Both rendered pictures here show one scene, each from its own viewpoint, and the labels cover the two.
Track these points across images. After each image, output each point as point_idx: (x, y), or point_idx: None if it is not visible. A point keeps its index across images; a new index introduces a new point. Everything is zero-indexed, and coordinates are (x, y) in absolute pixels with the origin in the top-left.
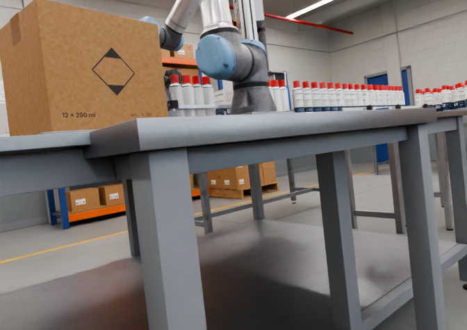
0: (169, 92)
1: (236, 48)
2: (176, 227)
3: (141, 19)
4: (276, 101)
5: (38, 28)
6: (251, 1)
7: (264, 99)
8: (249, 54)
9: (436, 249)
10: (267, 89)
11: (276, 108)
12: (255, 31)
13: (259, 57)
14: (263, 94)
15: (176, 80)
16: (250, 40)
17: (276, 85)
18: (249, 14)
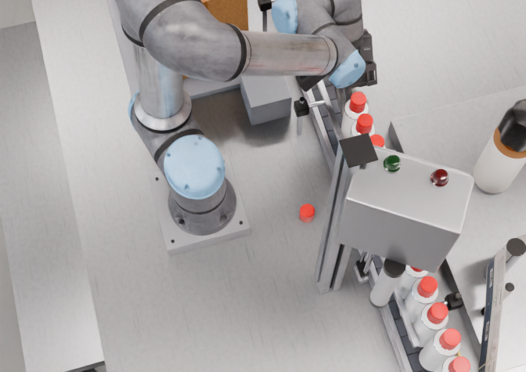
0: (345, 101)
1: (136, 128)
2: None
3: None
4: (436, 370)
5: None
6: (337, 195)
7: (170, 200)
8: (151, 153)
9: None
10: (176, 204)
11: (434, 371)
12: (333, 225)
13: (165, 176)
14: (171, 196)
15: (349, 104)
16: (170, 157)
17: (449, 369)
18: (330, 197)
